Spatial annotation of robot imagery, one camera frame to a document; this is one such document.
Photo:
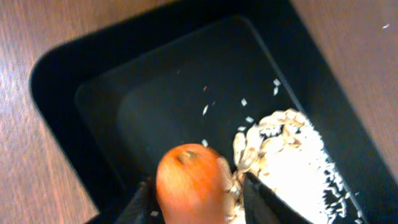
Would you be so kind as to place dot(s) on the orange carrot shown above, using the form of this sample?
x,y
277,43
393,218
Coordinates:
x,y
188,186

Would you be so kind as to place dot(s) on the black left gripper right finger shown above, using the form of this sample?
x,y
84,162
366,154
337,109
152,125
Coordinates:
x,y
262,206

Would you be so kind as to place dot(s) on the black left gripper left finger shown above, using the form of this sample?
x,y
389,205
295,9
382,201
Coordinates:
x,y
143,208

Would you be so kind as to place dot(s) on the rice and nut shell pile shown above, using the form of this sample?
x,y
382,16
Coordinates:
x,y
286,155

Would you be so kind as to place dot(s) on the black rectangular bin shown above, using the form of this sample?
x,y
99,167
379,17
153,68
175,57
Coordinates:
x,y
119,98

